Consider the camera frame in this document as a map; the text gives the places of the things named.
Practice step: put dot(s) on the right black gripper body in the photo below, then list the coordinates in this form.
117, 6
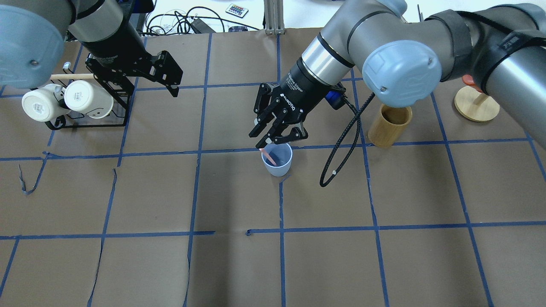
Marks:
303, 88

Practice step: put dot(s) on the cream mug right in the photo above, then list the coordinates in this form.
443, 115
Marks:
89, 99

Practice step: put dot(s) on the wooden cup tree stand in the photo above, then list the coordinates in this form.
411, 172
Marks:
476, 106

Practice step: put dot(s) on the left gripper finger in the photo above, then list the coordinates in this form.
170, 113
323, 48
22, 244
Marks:
116, 83
162, 68

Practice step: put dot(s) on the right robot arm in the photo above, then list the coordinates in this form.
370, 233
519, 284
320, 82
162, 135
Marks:
502, 48

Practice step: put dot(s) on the bamboo cylinder holder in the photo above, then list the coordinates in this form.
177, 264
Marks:
388, 125

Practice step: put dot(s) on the remote control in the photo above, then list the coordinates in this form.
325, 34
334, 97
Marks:
236, 10

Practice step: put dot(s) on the white mug left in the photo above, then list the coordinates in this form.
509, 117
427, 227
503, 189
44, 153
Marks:
46, 103

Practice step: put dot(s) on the black wire mug rack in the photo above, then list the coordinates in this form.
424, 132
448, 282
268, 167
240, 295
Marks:
118, 117

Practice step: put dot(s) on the orange red cup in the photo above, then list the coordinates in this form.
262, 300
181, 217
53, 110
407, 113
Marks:
468, 80

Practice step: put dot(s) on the aluminium frame post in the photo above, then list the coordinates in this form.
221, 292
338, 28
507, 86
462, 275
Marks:
274, 17

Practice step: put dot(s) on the light blue plastic cup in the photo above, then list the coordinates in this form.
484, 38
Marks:
282, 155

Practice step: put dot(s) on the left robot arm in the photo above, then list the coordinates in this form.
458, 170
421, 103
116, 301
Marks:
33, 34

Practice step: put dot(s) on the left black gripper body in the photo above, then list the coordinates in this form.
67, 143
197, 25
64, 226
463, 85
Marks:
111, 50

